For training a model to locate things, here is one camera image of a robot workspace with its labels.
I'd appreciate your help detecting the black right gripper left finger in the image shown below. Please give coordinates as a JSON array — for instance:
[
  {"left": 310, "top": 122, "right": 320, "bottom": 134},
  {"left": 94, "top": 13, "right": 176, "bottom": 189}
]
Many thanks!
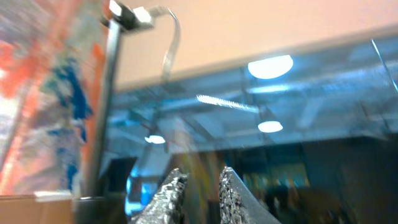
[{"left": 129, "top": 168, "right": 188, "bottom": 224}]

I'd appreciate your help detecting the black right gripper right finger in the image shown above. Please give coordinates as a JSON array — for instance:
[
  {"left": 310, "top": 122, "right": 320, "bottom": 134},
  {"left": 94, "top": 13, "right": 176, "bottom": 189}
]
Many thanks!
[{"left": 219, "top": 167, "right": 280, "bottom": 224}]

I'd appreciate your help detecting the metal camera mount pole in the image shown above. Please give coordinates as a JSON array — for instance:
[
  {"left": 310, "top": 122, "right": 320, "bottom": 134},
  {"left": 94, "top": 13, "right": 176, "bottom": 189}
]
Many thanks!
[{"left": 84, "top": 19, "right": 122, "bottom": 197}]

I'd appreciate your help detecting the overhead camera with ribbon cable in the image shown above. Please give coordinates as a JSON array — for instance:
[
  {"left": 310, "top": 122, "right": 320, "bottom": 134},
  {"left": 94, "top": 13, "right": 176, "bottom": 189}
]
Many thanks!
[{"left": 101, "top": 1, "right": 181, "bottom": 82}]

